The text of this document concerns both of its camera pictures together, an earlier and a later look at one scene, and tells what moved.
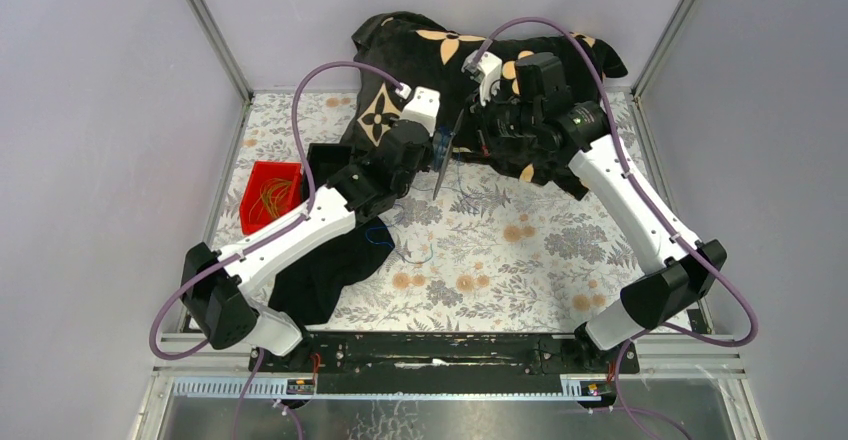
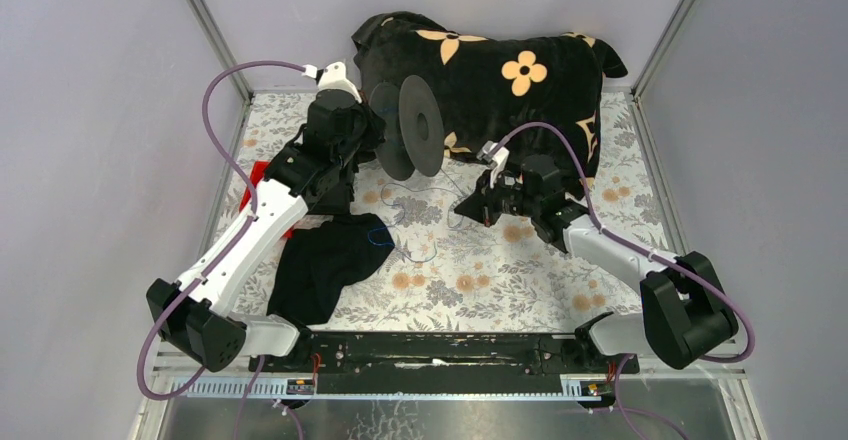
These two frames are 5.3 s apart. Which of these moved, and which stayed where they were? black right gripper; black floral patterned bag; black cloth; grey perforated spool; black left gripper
Moved: black left gripper; grey perforated spool; black right gripper
Stayed: black floral patterned bag; black cloth
